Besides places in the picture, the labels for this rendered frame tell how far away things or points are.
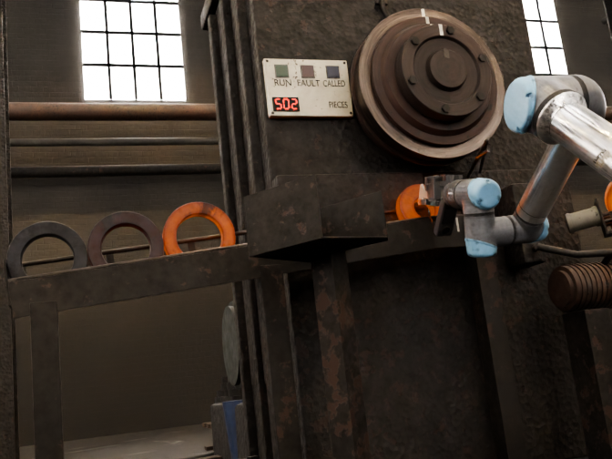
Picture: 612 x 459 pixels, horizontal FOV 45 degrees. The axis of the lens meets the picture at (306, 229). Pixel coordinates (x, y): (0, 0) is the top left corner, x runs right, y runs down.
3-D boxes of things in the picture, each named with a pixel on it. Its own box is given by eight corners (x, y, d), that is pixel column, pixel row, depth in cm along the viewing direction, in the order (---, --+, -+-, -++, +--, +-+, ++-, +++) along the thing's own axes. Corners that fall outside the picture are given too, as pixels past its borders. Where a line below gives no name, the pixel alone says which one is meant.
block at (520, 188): (504, 270, 219) (492, 192, 224) (527, 268, 221) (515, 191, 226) (525, 263, 209) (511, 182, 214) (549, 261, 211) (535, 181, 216)
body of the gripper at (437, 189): (447, 176, 203) (470, 174, 191) (448, 207, 203) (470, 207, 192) (422, 177, 200) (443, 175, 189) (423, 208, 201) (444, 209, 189)
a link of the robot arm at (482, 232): (515, 253, 181) (513, 209, 180) (476, 259, 177) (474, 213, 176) (497, 251, 188) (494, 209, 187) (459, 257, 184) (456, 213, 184)
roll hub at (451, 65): (402, 122, 204) (388, 29, 210) (490, 122, 213) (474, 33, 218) (411, 115, 199) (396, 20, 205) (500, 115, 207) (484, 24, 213)
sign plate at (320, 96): (268, 118, 213) (261, 61, 217) (351, 118, 221) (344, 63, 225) (270, 115, 211) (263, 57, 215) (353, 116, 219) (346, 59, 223)
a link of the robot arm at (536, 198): (607, 62, 160) (524, 221, 194) (566, 64, 157) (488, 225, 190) (639, 93, 153) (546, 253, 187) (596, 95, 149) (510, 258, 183)
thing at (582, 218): (569, 235, 216) (564, 216, 217) (601, 227, 214) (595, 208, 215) (570, 231, 210) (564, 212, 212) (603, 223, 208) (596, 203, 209)
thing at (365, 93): (362, 167, 209) (341, 15, 218) (504, 163, 223) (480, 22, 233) (370, 159, 203) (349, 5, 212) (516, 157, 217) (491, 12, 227)
